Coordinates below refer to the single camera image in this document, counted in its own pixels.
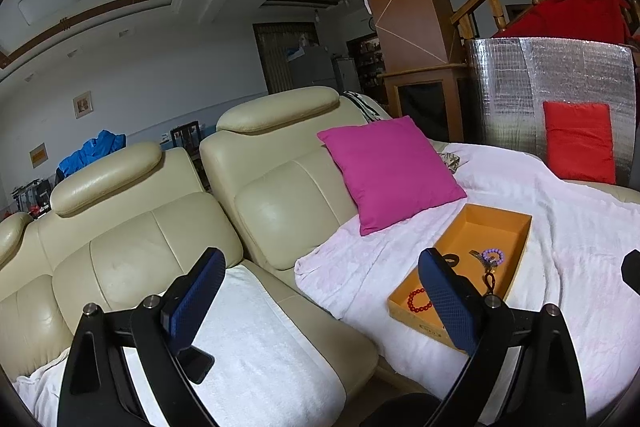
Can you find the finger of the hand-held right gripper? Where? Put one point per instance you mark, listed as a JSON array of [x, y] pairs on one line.
[[632, 272]]

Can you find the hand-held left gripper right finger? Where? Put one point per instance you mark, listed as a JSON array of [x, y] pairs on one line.
[[450, 302]]

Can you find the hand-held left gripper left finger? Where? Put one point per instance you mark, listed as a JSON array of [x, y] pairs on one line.
[[197, 302]]

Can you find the orange cardboard box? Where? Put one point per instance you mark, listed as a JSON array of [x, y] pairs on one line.
[[480, 227]]

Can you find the metal hair clip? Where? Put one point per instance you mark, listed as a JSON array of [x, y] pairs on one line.
[[477, 254]]

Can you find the pale pink blanket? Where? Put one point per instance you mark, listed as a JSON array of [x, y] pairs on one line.
[[575, 217]]

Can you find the white towel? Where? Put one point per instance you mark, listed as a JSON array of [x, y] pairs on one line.
[[260, 357]]

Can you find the beige leather sofa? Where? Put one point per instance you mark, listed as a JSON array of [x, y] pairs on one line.
[[140, 217]]

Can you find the red pillow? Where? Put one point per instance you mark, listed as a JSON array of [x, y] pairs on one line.
[[580, 142]]

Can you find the patterned crumpled cloth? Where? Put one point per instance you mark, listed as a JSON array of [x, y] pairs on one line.
[[452, 161]]

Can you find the pink pillow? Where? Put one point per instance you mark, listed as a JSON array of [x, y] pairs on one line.
[[395, 167]]

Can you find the dark wooden chair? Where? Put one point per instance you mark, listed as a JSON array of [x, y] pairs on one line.
[[185, 134]]

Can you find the blue jacket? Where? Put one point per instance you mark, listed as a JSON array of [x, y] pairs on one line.
[[92, 152]]

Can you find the wooden cabinet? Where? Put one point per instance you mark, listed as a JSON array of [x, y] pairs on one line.
[[425, 102]]

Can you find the striped cloth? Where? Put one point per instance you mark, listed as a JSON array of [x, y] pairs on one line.
[[367, 107]]

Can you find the silver foil insulation panel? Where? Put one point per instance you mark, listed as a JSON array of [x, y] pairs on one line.
[[505, 92]]

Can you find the dark wooden shelf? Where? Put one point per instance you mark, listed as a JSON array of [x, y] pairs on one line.
[[367, 67]]

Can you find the white refrigerator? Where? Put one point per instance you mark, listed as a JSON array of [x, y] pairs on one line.
[[347, 74]]

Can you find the wooden lattice door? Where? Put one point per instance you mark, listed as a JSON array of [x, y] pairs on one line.
[[272, 57]]

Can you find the grey refrigerator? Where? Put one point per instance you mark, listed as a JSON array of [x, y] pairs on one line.
[[312, 67]]

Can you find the red cloth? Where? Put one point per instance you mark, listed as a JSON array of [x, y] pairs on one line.
[[575, 14]]

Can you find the orange wall picture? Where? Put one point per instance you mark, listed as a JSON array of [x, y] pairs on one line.
[[38, 156]]

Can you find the framed wall picture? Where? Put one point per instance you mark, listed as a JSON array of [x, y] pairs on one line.
[[83, 105]]

